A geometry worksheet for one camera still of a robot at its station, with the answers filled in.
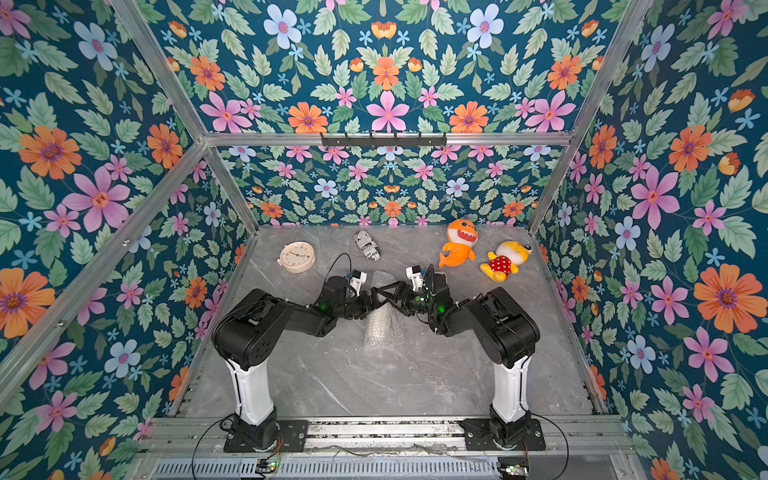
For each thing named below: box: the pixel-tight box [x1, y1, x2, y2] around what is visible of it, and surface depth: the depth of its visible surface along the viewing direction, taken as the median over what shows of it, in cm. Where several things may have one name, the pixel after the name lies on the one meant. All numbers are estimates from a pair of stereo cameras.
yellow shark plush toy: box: [480, 241, 533, 283], surface depth 105 cm
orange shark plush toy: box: [439, 218, 479, 269], surface depth 110 cm
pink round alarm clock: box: [277, 241, 316, 273], surface depth 110 cm
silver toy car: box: [354, 230, 381, 262], surface depth 113 cm
